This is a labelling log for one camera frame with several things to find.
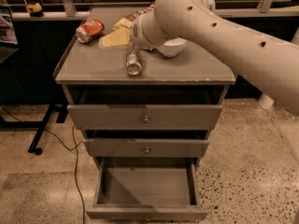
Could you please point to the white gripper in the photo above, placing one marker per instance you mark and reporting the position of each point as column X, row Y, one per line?
column 135, row 32

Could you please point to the silver redbull can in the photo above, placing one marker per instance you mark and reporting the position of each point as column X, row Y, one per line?
column 133, row 63

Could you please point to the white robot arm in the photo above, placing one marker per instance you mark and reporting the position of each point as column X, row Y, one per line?
column 268, row 63

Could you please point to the red soda can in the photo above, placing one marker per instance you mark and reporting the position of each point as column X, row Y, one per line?
column 89, row 30

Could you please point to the grey drawer cabinet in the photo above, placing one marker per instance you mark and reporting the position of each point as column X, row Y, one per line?
column 91, row 75

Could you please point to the grey top drawer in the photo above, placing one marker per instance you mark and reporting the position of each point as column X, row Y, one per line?
column 145, row 117

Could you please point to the grey middle drawer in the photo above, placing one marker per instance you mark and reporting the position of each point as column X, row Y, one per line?
column 161, row 148

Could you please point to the grey open bottom drawer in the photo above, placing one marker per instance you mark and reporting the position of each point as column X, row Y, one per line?
column 147, row 189

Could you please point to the yellow brown chip bag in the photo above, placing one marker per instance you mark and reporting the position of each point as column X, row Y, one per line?
column 132, row 17

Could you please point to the white bowl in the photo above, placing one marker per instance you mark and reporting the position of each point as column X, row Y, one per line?
column 172, row 47

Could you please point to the metal window railing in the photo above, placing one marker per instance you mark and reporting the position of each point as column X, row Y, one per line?
column 68, row 3

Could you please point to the small tan object on ledge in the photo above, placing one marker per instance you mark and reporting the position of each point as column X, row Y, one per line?
column 34, row 9

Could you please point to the black desk leg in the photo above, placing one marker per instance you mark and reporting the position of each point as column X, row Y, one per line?
column 39, row 126

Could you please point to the laptop on left desk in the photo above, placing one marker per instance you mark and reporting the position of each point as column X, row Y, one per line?
column 8, row 39

